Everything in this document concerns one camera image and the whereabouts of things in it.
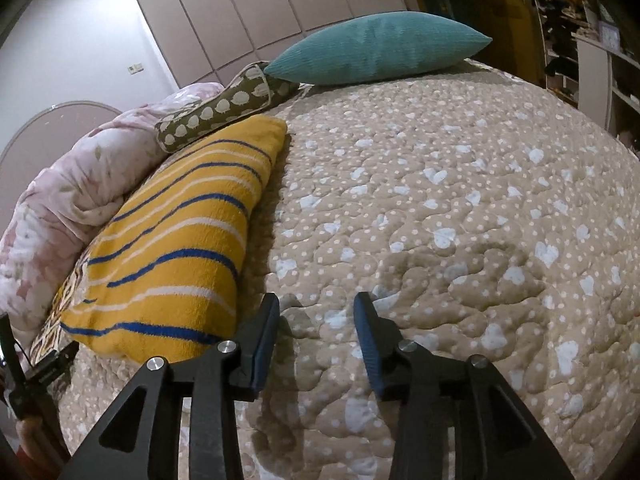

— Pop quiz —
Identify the beige dotted quilted bedspread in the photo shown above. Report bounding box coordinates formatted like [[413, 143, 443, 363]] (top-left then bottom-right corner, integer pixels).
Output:
[[30, 57, 640, 480]]

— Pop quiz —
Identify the beige panelled wardrobe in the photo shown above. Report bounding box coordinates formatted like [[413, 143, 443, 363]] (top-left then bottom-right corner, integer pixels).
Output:
[[125, 0, 416, 91]]

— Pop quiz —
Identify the wooden door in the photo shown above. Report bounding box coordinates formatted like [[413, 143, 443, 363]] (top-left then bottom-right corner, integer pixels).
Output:
[[410, 0, 546, 86]]

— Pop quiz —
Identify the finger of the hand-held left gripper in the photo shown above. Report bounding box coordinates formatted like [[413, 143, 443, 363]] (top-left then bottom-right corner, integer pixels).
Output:
[[27, 342, 80, 383]]

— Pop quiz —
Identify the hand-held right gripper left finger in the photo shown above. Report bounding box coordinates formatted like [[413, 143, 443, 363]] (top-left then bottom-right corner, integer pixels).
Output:
[[60, 292, 281, 480]]

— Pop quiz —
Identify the yellow striped sweater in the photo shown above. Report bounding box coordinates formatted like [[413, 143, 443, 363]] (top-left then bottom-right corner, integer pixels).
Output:
[[59, 115, 288, 363]]

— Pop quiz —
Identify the white arched panel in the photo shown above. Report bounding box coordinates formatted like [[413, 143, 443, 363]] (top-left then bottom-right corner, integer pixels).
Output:
[[0, 100, 123, 186]]

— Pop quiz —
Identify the zigzag patterned blanket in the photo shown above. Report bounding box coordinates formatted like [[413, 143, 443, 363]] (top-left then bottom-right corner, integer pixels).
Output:
[[30, 255, 93, 361]]

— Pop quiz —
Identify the pink floral comforter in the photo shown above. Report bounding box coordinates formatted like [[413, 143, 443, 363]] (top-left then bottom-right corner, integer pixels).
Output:
[[0, 82, 226, 336]]

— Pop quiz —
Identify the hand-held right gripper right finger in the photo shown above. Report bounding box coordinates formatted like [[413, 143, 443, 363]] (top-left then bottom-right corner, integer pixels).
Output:
[[352, 291, 576, 480]]

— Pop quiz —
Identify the cluttered white shelf unit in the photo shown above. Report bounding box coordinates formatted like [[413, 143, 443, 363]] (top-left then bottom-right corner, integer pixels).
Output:
[[530, 0, 640, 156]]

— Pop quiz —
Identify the teal ribbed pillow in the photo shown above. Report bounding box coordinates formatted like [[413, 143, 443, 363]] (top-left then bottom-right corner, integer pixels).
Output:
[[263, 12, 493, 86]]

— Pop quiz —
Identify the olive hedgehog print bolster pillow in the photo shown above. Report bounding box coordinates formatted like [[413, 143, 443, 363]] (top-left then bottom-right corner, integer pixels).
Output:
[[155, 60, 301, 153]]

